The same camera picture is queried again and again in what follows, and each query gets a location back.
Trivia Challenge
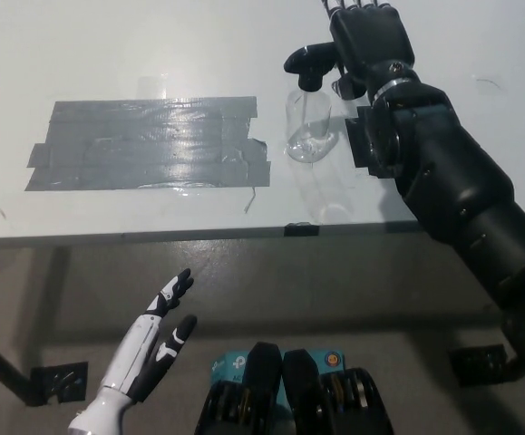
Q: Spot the small black tape strip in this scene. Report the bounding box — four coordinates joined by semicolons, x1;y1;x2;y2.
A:
284;222;321;237

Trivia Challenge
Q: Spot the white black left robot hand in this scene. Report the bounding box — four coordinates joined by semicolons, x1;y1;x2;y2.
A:
100;268;199;404

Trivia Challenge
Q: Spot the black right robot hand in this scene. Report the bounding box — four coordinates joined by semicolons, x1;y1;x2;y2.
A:
320;0;420;100

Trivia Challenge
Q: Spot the grey duct tape patch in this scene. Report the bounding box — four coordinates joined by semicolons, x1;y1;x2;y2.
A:
24;95;272;191

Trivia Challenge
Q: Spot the black trigger spray lid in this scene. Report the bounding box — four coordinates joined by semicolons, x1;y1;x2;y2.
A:
283;41;341;93

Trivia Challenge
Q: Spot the black tape patch on desk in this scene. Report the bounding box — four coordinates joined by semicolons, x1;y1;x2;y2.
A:
344;106;399;179

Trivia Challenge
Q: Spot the clear plastic spray bottle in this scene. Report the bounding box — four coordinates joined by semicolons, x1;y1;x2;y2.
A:
284;88;338;163

